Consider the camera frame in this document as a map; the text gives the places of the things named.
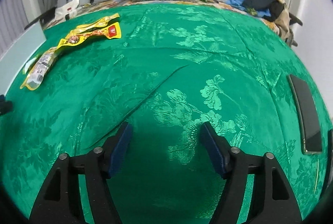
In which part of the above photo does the clear orange snack pouch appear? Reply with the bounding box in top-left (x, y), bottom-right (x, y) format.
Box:
top-left (20, 47), bottom-right (59, 91)

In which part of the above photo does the small green snack packet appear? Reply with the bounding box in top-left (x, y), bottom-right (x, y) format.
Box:
top-left (22, 56), bottom-right (40, 75)

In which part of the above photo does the plain yellow snack packet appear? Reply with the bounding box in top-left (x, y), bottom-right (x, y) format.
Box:
top-left (76, 13), bottom-right (120, 31)

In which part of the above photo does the yellow red snack packet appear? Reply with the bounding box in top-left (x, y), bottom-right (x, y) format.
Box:
top-left (56, 22), bottom-right (122, 50)

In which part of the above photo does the black smartphone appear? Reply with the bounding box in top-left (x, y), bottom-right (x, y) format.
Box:
top-left (287, 75), bottom-right (323, 155)

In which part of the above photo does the white bag on bed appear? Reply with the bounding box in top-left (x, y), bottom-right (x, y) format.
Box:
top-left (55, 0), bottom-right (80, 20)

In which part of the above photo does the green brocade bedspread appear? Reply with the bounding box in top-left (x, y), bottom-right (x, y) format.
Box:
top-left (1, 3), bottom-right (332, 223)

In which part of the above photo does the beige patterned garment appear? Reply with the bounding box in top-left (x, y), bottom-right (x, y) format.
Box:
top-left (267, 0), bottom-right (293, 46)

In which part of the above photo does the blue cloth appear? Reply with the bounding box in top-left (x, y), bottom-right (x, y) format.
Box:
top-left (225, 0), bottom-right (271, 18)

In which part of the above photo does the black clothes pile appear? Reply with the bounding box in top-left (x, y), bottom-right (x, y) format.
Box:
top-left (243, 0), bottom-right (285, 22)

